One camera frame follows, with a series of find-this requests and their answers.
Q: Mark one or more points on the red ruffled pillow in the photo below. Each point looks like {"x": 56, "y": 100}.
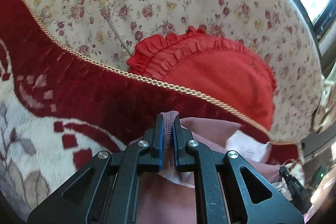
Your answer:
{"x": 218, "y": 77}

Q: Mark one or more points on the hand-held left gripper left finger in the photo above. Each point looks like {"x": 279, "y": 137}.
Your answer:
{"x": 159, "y": 140}

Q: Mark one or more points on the red and white floral blanket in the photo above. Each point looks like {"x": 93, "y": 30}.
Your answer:
{"x": 65, "y": 87}

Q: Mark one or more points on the dusty pink long-sleeve top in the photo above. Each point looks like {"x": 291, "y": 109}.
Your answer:
{"x": 210, "y": 132}

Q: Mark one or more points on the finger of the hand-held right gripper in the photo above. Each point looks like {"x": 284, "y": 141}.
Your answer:
{"x": 294, "y": 184}

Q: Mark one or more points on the cream curtain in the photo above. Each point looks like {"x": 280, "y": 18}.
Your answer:
{"x": 325, "y": 108}

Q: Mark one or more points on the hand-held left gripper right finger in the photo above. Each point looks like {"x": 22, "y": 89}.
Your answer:
{"x": 177, "y": 140}

